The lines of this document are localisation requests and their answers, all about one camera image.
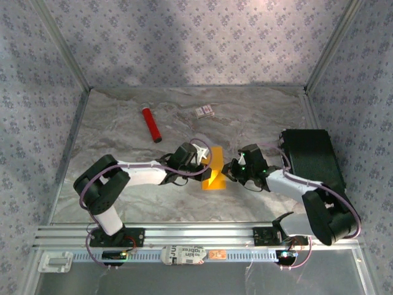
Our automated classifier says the orange cloth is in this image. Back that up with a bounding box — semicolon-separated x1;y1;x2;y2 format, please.
201;146;227;191

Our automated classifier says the red glitter tube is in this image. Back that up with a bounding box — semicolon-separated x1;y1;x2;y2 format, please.
141;103;163;144

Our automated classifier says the small card box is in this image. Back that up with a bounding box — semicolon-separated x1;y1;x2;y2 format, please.
195;104;215;119

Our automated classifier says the black hard case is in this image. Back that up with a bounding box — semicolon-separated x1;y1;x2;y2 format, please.
279;128;347;197

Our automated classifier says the newspaper wrapped roll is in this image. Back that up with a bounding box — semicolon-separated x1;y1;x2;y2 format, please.
161;245;207;266

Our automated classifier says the black right controller board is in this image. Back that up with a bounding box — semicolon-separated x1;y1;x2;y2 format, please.
275;250;298;265

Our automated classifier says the black controller board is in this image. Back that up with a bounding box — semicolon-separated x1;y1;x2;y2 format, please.
102;250;128;267
275;250;298;265

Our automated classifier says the clear acrylic panel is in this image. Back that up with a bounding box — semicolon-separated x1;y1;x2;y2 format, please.
33;261;369;295

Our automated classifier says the black left controller board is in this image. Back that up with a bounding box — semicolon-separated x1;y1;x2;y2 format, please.
102;250;128;267

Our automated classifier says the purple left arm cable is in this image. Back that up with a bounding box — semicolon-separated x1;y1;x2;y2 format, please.
79;138;213;271

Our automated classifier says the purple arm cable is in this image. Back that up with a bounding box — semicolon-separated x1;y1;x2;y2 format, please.
79;138;213;271
257;141;362;271

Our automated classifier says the aluminium mounting rail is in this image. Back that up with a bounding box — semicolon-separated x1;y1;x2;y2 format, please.
32;223;365;250

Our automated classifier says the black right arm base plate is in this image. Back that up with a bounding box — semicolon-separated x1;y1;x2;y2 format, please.
253;227;309;246

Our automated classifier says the grey slotted cable duct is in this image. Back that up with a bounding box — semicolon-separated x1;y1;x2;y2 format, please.
72;249;279;262

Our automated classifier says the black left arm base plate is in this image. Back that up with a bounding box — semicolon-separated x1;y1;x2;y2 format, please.
89;227;145;248

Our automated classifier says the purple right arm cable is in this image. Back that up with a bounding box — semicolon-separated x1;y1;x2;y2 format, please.
257;141;362;271

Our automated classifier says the aluminium frame post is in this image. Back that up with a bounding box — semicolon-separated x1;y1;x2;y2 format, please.
30;0;92;92
305;0;366;92

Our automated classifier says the white plastic bracket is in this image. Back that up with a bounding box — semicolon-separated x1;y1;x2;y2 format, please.
38;251;74;273

